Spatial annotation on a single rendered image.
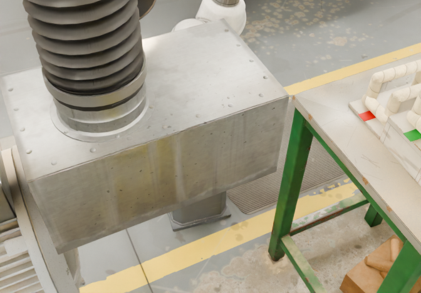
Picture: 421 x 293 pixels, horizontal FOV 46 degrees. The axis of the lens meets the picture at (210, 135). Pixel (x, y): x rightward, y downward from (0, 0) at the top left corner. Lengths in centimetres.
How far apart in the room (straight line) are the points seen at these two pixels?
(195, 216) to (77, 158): 172
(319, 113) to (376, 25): 217
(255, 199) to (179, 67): 178
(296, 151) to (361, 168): 32
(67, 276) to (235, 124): 33
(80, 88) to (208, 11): 128
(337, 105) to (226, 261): 97
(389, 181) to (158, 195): 83
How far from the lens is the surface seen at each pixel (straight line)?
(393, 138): 136
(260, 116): 58
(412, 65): 148
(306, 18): 351
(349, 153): 135
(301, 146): 157
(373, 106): 144
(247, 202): 234
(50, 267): 72
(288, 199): 179
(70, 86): 49
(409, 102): 153
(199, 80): 59
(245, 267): 217
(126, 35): 47
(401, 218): 126
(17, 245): 71
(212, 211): 223
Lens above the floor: 191
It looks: 47 degrees down
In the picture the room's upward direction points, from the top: 1 degrees clockwise
